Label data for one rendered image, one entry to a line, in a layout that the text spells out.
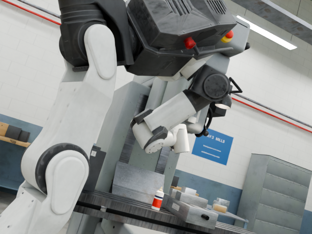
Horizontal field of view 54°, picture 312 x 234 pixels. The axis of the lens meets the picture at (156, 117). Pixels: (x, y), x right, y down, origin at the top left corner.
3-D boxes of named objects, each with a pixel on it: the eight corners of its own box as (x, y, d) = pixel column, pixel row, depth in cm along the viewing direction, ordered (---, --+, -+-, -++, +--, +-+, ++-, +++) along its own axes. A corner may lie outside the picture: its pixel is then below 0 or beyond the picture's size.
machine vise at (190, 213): (214, 230, 136) (221, 205, 138) (185, 222, 132) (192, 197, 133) (183, 211, 169) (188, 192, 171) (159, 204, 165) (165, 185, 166)
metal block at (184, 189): (193, 202, 153) (196, 190, 154) (183, 199, 151) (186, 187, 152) (189, 200, 158) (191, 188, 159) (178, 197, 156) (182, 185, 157)
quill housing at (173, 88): (204, 135, 150) (220, 75, 155) (167, 121, 143) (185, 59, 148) (186, 135, 167) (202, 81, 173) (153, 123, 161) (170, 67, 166)
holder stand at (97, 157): (94, 192, 136) (107, 149, 139) (45, 181, 126) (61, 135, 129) (85, 186, 147) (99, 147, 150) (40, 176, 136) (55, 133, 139)
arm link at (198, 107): (198, 113, 99) (234, 90, 98) (183, 90, 99) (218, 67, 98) (194, 112, 110) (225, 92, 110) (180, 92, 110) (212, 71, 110)
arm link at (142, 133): (166, 152, 122) (134, 155, 107) (154, 133, 127) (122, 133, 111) (184, 137, 118) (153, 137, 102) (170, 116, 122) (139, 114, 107)
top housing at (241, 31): (245, 53, 145) (253, 22, 148) (199, 30, 137) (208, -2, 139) (198, 72, 189) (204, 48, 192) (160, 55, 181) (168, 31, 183)
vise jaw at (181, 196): (206, 208, 148) (208, 200, 149) (179, 200, 144) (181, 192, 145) (200, 205, 154) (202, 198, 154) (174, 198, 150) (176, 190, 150)
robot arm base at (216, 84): (210, 111, 97) (237, 87, 97) (183, 81, 97) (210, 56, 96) (203, 110, 112) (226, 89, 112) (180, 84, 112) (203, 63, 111)
